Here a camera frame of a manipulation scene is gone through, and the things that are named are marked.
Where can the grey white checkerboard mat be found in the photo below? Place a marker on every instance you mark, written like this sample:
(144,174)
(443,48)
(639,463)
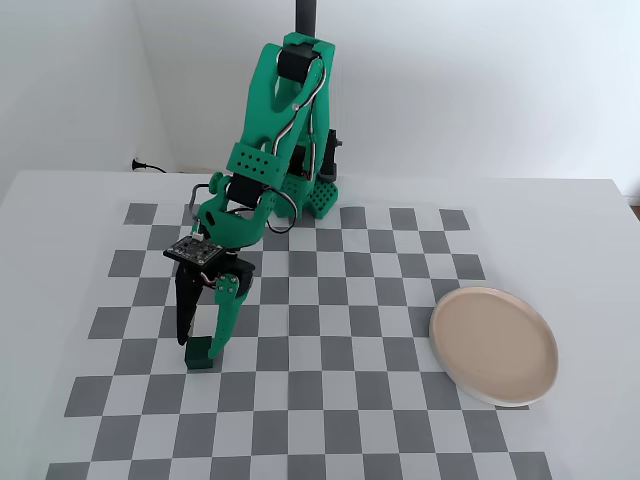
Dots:
(320,400)

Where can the black vertical pole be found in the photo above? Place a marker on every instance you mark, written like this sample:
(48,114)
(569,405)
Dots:
(306,17)

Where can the green gripper black motor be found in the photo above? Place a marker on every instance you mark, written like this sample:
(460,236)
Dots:
(229,286)

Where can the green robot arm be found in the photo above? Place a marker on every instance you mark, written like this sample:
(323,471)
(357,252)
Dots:
(280,100)

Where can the dark green dice cube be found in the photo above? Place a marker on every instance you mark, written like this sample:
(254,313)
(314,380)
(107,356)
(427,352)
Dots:
(197,356)

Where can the black wrist camera board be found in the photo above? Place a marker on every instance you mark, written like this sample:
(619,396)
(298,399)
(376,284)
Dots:
(192,250)

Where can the beige round plate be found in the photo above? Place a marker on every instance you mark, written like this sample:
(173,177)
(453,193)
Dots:
(495,347)

